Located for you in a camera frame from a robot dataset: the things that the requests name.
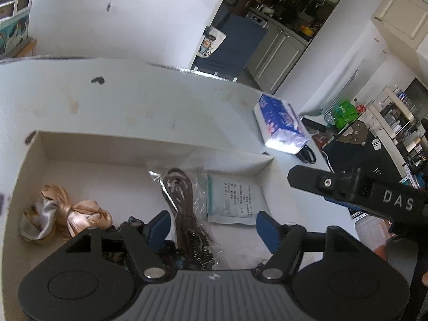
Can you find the white printed tote bag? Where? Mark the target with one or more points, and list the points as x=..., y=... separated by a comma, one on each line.
x=210, y=43

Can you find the pink satin ribbon scrunchie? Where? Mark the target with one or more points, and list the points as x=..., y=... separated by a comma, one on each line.
x=72, y=215

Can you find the green plastic bag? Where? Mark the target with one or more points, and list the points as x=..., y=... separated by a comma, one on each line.
x=345, y=113

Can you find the blue folding chair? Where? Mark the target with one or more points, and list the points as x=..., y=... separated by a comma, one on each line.
x=234, y=45

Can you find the cream upper wall cabinet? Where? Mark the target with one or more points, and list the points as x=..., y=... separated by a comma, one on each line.
x=403, y=16

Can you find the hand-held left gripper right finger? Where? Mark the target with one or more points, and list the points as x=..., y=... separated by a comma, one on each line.
x=266, y=234

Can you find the white shelf with bottles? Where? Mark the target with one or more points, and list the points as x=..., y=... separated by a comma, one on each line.
x=401, y=123

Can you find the grey kitchen base cabinets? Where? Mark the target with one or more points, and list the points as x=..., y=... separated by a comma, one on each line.
x=279, y=53

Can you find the colourful printed cloth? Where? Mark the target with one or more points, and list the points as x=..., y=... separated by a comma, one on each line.
x=13, y=36

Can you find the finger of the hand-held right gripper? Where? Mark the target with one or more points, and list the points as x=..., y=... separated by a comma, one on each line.
x=309, y=179

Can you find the dark patterned scrunchie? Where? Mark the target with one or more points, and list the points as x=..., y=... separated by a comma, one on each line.
x=117, y=257

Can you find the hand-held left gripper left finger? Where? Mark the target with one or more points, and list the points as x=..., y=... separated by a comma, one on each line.
x=160, y=231

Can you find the blue tissue pack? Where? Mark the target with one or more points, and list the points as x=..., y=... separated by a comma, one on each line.
x=279, y=120

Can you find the white cardboard box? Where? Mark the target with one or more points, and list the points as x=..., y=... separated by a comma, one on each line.
x=100, y=153

